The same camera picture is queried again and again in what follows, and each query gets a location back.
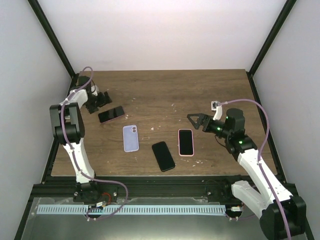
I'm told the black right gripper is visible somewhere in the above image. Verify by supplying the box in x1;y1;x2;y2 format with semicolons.
187;113;231;140

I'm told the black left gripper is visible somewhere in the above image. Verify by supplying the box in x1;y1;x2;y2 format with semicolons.
84;91;111;114

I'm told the pink phone case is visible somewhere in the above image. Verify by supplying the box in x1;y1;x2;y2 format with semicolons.
177;128;196;158

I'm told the lavender phone case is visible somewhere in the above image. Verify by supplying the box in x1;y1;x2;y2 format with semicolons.
122;125;139;153

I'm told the black smartphone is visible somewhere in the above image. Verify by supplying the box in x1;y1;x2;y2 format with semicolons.
152;142;175;171

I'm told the black phone case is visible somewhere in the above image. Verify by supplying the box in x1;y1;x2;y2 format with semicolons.
151;140;176;173

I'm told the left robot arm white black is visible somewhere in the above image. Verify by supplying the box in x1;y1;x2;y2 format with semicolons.
49;76;112;202

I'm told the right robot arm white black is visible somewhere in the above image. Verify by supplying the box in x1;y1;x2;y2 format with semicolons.
187;106;307;240

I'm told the dark red smartphone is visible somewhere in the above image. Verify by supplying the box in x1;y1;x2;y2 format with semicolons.
98;106;125;124

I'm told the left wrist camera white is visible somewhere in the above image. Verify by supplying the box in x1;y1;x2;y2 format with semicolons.
91;84;99;96

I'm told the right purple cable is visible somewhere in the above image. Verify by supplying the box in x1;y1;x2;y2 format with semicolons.
217;98;292;240

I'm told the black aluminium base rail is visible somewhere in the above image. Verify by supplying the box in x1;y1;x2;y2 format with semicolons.
30;175;258;203

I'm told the left black frame post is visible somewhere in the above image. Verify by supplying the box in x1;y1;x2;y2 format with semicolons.
27;0;76;78

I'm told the black frame post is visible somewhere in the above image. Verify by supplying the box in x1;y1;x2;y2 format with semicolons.
248;0;298;75
27;0;76;78

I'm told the white slotted cable duct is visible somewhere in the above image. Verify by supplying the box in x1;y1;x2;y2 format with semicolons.
36;204;226;216

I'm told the right black frame post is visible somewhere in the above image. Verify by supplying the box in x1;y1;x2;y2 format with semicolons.
248;0;298;75

